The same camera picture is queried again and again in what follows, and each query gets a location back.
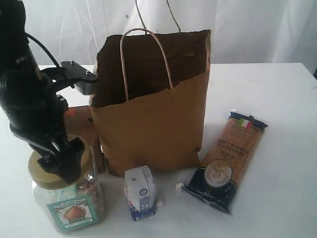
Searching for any brown kraft standup pouch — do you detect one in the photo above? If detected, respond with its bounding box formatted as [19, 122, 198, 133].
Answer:
[64, 106, 106, 174]

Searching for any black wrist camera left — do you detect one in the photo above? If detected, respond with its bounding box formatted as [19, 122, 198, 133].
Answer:
[61, 60, 98, 95]

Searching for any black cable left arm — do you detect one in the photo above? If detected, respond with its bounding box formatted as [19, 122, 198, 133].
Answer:
[26, 33, 62, 69]

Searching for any spaghetti packet dark blue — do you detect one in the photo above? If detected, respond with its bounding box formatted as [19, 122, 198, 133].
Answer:
[183, 111, 268, 214]

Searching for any small white blue carton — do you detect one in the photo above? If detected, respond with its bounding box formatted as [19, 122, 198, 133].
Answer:
[124, 166, 157, 221]

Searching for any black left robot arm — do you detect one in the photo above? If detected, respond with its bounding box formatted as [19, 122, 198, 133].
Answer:
[0, 0, 84, 184]

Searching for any brown paper bag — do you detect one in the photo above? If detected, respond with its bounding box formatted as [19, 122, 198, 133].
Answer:
[91, 27, 211, 177]

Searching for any white crumb near spaghetti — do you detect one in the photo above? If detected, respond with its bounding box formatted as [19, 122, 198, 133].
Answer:
[175, 183, 184, 192]

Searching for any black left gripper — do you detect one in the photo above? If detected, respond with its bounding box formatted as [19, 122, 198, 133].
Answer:
[0, 67, 85, 183]

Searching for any clear nut jar yellow lid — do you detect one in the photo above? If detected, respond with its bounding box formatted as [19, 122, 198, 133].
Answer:
[28, 139, 105, 233]

